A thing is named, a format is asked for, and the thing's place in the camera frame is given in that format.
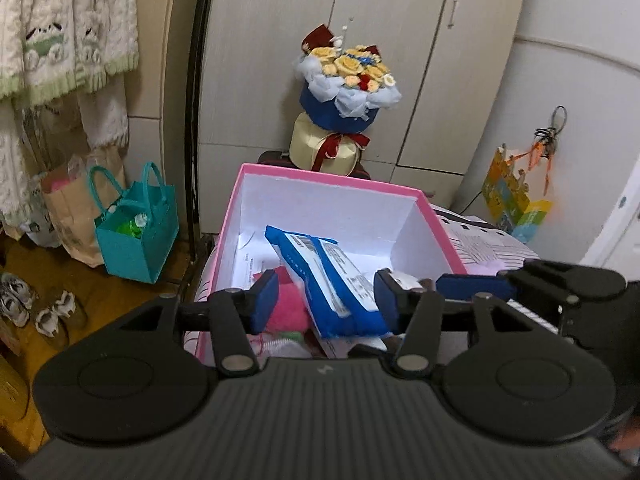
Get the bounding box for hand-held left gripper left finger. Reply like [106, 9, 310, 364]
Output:
[117, 269, 280, 379]

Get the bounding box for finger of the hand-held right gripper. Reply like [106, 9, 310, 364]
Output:
[435, 271, 519, 302]

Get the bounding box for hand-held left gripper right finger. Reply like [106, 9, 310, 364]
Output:
[374, 268, 532, 380]

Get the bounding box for blue plastic packet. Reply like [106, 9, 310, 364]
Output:
[264, 225, 397, 339]

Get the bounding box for pink cardboard box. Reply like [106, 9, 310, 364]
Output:
[184, 162, 471, 362]

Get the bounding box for pink fluffy cloth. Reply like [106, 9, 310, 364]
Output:
[251, 267, 315, 334]

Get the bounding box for colourful paper gift bag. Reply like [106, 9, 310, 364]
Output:
[481, 146, 554, 245]

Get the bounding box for teal tote bag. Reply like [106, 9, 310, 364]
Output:
[89, 161, 180, 285]

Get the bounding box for flower bouquet blue wrap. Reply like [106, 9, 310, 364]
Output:
[289, 24, 403, 177]

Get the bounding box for brown paper bag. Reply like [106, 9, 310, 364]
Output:
[40, 147, 129, 267]

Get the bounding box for black metal pole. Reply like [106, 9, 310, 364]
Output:
[170, 0, 217, 306]

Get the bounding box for grey white shoe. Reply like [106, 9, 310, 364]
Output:
[34, 290, 77, 337]

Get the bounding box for printed white bag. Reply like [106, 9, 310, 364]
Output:
[20, 175, 64, 249]

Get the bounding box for white sneaker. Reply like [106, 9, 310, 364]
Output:
[0, 272, 37, 307]
[0, 291, 32, 329]

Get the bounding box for beige wardrobe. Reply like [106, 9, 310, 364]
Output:
[197, 0, 532, 237]

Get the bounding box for black hair ties on hook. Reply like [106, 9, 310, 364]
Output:
[534, 106, 569, 157]

